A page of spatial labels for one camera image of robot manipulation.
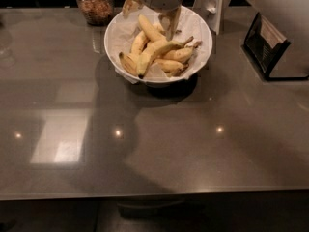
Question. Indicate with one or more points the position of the white stand base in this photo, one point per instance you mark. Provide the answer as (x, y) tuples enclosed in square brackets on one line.
[(211, 11)]

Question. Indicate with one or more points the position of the left upright yellow banana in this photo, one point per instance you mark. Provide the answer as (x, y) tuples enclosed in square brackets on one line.
[(139, 43)]

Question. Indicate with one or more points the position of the glass jar with granola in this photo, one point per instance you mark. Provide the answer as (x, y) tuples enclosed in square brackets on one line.
[(96, 12)]

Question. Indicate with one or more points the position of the white bowl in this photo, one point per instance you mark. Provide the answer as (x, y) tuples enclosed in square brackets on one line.
[(199, 33)]

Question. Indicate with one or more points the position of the black napkin holder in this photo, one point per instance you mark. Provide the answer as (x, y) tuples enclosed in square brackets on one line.
[(278, 52)]

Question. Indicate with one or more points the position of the lower left striped banana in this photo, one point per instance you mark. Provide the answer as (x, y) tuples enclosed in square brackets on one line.
[(129, 62)]

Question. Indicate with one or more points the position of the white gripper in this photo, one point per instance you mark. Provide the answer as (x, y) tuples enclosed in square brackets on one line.
[(168, 19)]

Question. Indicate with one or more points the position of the top long yellow banana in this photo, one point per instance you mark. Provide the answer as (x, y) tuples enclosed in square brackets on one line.
[(152, 33)]

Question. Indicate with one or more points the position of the white paper bowl liner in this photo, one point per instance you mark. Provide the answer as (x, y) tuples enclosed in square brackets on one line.
[(193, 26)]

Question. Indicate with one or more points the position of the central large yellow banana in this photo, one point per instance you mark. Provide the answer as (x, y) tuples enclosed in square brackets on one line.
[(151, 52)]

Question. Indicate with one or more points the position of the lower right yellow banana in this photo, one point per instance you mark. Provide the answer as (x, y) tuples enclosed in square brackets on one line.
[(171, 67)]

